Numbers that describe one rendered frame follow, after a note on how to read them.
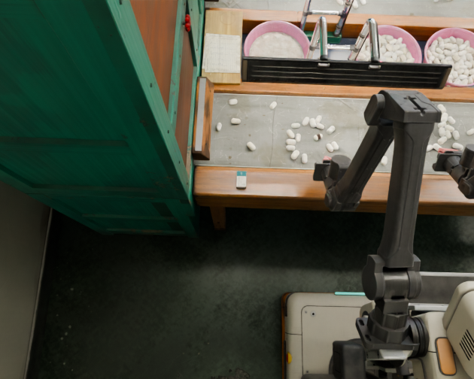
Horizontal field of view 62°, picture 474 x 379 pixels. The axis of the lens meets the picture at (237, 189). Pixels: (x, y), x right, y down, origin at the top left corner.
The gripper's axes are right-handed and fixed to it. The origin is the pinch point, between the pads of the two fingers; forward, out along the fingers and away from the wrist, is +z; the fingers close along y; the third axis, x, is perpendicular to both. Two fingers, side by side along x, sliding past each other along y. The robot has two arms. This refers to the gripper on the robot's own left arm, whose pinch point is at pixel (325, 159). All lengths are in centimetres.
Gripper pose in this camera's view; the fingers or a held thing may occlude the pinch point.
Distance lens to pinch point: 138.8
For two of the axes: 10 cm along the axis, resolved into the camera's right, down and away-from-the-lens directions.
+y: -10.0, -0.3, 0.0
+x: -0.3, 8.2, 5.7
